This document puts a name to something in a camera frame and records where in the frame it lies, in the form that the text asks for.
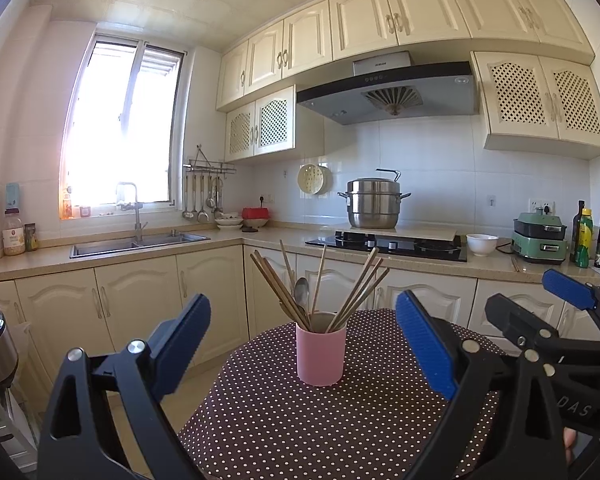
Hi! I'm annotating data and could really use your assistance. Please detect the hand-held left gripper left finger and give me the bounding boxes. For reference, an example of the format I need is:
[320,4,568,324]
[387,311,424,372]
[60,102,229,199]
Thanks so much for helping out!
[36,293,212,480]

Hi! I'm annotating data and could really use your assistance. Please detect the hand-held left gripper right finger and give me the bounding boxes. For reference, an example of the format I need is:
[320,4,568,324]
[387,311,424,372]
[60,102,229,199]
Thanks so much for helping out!
[395,289,565,480]

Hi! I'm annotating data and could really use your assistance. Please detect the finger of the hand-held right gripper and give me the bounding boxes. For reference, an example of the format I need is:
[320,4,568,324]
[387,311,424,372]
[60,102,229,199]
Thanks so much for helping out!
[541,267,600,343]
[484,292,600,438]

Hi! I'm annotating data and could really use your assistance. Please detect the pink cup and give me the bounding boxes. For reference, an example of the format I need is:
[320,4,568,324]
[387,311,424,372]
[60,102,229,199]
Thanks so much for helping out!
[295,311,347,387]

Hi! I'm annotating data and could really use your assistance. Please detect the bunch of wooden chopsticks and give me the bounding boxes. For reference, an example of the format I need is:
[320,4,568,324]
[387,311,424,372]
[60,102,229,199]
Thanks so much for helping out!
[250,239,391,333]

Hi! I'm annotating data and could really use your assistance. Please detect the metal spoon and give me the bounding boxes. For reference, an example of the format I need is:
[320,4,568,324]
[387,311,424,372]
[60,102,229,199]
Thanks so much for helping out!
[293,277,312,328]

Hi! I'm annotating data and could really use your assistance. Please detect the yellow green bottle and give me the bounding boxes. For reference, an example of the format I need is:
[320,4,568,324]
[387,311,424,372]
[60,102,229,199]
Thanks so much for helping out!
[575,208,594,268]

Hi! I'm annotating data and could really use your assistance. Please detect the green electric cooker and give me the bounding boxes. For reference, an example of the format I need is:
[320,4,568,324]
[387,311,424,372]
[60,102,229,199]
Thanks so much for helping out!
[510,211,570,266]

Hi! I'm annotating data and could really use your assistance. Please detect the cream base cabinets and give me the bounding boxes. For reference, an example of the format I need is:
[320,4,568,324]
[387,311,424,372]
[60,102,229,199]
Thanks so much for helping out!
[0,245,600,396]

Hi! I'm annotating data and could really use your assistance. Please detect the white bowl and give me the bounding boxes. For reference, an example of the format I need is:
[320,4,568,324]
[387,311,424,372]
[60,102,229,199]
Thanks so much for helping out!
[466,233,500,257]

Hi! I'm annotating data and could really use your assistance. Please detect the black gas stove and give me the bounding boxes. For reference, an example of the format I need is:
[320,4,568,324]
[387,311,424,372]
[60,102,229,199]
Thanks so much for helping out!
[305,230,468,263]

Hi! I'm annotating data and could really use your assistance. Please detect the cream stone slab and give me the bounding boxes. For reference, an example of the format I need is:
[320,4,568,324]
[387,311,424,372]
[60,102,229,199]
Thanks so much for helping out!
[336,225,459,242]

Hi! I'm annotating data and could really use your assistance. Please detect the brown polka dot tablecloth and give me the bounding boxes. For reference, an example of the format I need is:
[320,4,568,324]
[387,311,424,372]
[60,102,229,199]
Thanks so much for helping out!
[177,307,511,480]

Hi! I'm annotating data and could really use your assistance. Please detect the steel sink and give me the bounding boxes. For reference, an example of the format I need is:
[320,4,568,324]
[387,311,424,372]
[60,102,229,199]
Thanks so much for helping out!
[70,230,212,260]

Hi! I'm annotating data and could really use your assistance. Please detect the steel faucet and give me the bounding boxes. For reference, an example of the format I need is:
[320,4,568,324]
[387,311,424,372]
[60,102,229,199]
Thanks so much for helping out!
[116,181,149,247]

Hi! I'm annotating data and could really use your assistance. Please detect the steel steamer pot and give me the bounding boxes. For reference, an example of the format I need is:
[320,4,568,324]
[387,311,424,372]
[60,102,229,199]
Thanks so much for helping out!
[337,168,412,230]

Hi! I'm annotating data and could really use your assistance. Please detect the red container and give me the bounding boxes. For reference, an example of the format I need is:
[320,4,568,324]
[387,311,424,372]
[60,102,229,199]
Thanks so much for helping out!
[241,206,272,229]

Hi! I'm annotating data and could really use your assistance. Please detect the large lattice door cabinet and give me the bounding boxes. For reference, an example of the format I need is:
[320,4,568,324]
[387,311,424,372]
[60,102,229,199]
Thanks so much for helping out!
[470,51,600,162]

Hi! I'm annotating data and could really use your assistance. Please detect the cream perforated steamer plate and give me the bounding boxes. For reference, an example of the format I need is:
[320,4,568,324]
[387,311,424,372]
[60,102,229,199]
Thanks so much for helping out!
[297,162,333,196]

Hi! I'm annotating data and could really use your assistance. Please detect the clear jar cream label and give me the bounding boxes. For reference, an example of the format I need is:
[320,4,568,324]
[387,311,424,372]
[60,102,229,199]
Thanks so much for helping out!
[2,208,26,257]

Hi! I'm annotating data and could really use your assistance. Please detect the window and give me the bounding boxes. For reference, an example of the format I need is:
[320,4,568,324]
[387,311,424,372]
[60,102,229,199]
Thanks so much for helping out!
[59,32,188,221]

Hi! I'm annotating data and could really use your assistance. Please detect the small lattice door cabinet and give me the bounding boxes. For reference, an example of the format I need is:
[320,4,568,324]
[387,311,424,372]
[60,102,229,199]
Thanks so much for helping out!
[224,85,297,163]

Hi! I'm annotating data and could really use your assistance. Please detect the grey range hood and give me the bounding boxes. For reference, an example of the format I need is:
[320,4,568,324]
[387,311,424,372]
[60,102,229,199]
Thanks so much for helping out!
[296,51,481,126]

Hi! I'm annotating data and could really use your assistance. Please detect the wall utensil rack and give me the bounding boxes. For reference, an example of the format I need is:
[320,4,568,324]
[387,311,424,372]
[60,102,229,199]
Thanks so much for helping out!
[182,144,237,176]

